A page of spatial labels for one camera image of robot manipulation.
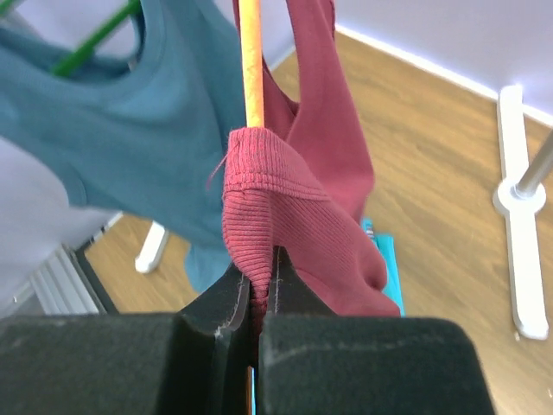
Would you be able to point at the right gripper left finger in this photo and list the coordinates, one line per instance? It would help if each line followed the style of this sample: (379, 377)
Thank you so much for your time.
(191, 362)

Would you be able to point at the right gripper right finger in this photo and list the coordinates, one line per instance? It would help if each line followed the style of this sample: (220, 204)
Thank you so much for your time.
(311, 361)

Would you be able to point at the maroon tank top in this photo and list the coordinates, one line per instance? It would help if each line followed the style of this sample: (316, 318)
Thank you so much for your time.
(301, 182)

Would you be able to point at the orange hanger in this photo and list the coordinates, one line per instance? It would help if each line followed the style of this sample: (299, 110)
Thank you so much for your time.
(252, 61)

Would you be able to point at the blue-grey hanging tank top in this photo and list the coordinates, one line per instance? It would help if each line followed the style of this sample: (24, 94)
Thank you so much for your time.
(146, 139)

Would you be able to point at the green hanger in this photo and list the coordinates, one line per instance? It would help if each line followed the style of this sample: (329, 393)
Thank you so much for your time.
(60, 36)

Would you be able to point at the turquoise folded shirt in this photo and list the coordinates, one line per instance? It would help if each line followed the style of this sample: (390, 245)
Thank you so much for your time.
(386, 246)

